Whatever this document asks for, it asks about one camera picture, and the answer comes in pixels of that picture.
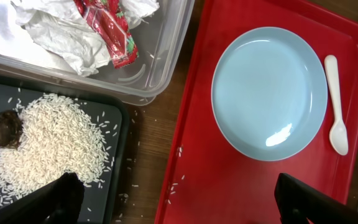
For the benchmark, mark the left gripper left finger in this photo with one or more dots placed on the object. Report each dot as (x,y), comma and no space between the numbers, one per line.
(57,202)

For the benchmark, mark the white plastic spoon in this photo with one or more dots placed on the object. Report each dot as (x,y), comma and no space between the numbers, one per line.
(338,132)

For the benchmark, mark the red serving tray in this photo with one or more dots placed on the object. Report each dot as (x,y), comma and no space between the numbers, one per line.
(207,180)

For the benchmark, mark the dark brown food lump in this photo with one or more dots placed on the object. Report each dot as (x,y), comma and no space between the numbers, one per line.
(10,129)

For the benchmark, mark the white paper napkin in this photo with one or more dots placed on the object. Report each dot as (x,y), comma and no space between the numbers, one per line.
(57,26)

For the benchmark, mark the red snack wrapper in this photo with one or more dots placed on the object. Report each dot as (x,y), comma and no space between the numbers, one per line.
(107,19)

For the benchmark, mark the black plastic tray bin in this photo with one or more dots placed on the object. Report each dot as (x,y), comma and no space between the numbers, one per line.
(107,112)

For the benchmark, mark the clear plastic waste bin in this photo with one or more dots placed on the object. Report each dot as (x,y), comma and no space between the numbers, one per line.
(158,39)

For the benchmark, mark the large light blue plate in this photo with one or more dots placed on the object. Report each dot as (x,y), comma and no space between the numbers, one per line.
(269,94)

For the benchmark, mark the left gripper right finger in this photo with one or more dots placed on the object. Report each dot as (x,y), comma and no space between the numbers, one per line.
(297,202)

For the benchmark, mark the pile of white rice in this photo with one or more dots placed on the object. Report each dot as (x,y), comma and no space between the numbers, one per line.
(57,137)

